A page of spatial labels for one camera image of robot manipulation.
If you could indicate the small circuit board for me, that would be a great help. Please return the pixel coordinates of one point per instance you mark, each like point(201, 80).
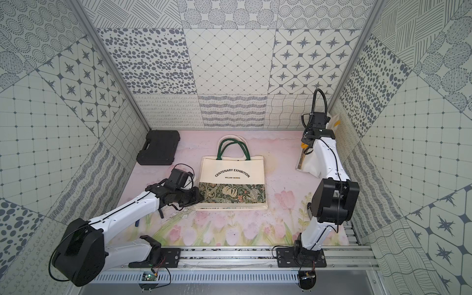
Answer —
point(148, 277)
point(307, 279)

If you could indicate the green handled floral tote bag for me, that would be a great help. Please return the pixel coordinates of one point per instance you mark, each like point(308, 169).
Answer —
point(233, 179)

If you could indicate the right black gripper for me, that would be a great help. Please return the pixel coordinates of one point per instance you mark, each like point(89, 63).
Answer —
point(304, 137)

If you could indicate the yellow handled illustrated tote bag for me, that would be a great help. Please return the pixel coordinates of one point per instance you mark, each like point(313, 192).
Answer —
point(321, 160)

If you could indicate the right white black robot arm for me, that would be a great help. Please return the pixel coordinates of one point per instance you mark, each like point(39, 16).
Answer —
point(335, 198)

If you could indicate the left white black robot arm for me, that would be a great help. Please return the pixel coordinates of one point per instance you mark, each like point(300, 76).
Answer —
point(84, 251)

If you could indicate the aluminium rail frame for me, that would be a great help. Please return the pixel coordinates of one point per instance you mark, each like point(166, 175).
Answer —
point(260, 258)

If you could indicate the left small circuit board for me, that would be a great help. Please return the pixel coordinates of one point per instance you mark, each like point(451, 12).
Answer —
point(148, 277)

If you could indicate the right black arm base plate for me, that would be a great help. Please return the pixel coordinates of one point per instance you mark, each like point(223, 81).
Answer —
point(289, 257)

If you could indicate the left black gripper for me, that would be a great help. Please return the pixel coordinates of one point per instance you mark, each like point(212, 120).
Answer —
point(185, 197)

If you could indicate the starry night canvas tote bag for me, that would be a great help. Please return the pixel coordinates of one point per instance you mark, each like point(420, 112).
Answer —
point(234, 137)

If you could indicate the right small circuit board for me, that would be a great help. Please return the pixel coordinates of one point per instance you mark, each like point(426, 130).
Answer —
point(307, 279)

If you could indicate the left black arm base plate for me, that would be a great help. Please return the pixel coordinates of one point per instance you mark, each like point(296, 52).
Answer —
point(162, 257)

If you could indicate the black plastic tool case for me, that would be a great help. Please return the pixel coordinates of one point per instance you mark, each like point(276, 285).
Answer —
point(159, 148)

